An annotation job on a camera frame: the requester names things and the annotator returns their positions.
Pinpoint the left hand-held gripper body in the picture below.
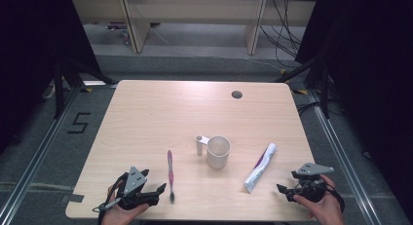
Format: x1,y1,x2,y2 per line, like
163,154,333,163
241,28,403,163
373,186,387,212
115,166,161,210

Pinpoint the black floor cable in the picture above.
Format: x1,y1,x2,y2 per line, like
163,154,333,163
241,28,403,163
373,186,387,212
296,100,323,118

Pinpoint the light wooden shelf unit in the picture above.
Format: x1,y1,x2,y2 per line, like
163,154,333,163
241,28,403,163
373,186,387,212
70,0,318,56

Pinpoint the white purple toothpaste tube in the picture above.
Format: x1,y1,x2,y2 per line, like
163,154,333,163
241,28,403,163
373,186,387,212
244,142,279,195

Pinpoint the white cord on floor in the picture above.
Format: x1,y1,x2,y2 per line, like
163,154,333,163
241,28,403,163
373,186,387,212
41,83,56,100

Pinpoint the aluminium floor rail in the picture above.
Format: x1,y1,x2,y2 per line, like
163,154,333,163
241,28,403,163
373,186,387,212
306,89,387,225
0,86,81,225

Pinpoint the small coloured clutter under shelf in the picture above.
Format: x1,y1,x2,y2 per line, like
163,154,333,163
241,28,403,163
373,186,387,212
105,21,131,46

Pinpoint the bundle of black hanging cables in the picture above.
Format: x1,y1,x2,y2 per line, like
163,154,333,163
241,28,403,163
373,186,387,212
258,0,306,69

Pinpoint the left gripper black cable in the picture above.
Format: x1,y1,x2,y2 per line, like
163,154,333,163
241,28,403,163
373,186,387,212
92,171,131,225

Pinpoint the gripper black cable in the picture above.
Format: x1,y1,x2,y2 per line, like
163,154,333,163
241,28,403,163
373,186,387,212
92,171,131,225
319,181,347,214

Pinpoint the white cup with toothbrush holder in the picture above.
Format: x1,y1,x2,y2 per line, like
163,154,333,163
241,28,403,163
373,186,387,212
195,134,232,170

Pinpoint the black curtain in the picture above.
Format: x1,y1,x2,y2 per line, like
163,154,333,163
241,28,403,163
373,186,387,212
0,0,102,156
294,0,413,216

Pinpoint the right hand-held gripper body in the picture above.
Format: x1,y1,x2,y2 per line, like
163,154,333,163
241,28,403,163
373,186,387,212
290,162,335,204

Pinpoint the person's right hand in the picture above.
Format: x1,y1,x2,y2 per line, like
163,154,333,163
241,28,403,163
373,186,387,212
292,173,346,225

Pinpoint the pink toothbrush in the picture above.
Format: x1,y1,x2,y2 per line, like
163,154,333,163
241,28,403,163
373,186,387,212
167,149,176,206

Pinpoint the black metal stand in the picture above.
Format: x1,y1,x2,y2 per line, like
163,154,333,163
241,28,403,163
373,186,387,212
275,54,331,120
53,56,119,120

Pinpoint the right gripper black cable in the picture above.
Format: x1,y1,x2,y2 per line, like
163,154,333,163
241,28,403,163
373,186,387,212
319,181,347,214

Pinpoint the person's left hand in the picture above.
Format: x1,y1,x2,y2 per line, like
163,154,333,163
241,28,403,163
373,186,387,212
101,184,150,225

